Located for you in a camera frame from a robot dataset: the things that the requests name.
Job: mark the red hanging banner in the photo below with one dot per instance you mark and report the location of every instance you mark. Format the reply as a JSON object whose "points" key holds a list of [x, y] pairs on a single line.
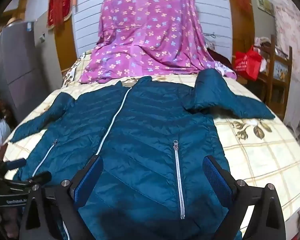
{"points": [[60, 2]]}

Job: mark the clothes heap on chair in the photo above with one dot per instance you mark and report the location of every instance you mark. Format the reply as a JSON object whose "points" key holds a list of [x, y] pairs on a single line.
{"points": [[263, 45]]}

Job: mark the grey refrigerator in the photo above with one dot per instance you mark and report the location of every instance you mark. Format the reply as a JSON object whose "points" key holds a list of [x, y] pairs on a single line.
{"points": [[22, 62]]}

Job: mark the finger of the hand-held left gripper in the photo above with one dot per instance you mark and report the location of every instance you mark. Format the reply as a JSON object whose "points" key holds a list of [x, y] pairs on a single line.
{"points": [[40, 177], [15, 164]]}

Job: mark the wooden chair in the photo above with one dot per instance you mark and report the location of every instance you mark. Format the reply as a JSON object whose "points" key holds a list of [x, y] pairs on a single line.
{"points": [[287, 65]]}

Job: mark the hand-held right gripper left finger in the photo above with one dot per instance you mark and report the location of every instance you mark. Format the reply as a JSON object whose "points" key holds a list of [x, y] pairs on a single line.
{"points": [[88, 177]]}

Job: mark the white plastic bag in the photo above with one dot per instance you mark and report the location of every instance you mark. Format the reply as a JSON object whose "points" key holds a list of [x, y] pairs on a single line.
{"points": [[1, 130]]}

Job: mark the pink floral curtain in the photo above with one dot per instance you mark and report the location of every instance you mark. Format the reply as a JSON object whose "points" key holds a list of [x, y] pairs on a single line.
{"points": [[290, 22]]}

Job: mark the purple floral sheet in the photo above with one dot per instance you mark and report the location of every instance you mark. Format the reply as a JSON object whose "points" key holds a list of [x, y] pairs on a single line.
{"points": [[150, 30]]}

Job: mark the teal puffer jacket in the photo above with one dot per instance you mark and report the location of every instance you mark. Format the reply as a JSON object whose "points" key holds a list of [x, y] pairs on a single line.
{"points": [[140, 130]]}

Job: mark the cream rose plaid bedsheet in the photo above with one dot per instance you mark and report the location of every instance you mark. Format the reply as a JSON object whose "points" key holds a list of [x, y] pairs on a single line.
{"points": [[260, 155]]}

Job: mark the red plastic bag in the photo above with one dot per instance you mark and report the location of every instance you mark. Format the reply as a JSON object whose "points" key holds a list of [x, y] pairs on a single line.
{"points": [[247, 62]]}

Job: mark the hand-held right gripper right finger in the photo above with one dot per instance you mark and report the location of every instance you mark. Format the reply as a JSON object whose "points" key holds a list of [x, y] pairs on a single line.
{"points": [[216, 177]]}

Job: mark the framed wall picture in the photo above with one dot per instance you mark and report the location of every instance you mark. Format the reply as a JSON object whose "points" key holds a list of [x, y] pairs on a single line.
{"points": [[263, 3]]}

